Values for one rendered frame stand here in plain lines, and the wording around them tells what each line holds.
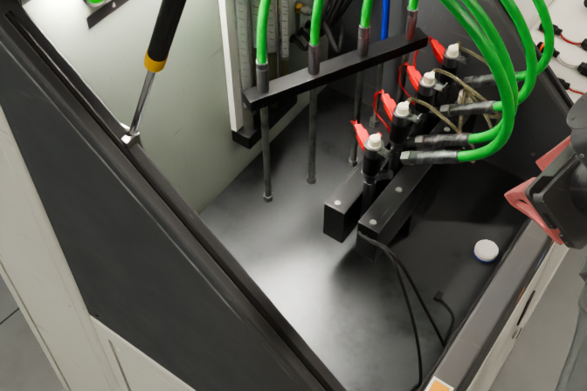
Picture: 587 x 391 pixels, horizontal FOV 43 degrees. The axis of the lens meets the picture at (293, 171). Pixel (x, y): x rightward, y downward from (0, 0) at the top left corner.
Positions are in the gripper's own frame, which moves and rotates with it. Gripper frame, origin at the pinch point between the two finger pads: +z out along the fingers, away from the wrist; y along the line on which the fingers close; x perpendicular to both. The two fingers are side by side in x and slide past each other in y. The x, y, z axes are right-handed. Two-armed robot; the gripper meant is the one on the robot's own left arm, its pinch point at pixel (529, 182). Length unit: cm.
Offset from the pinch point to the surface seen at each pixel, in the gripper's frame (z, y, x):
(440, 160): 25.0, -5.2, 1.8
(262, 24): 38.0, -2.0, -26.1
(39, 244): 60, 41, -21
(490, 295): 30.1, -1.1, 24.3
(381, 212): 41.3, 0.5, 7.6
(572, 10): 58, -62, 12
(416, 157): 28.7, -4.3, 0.5
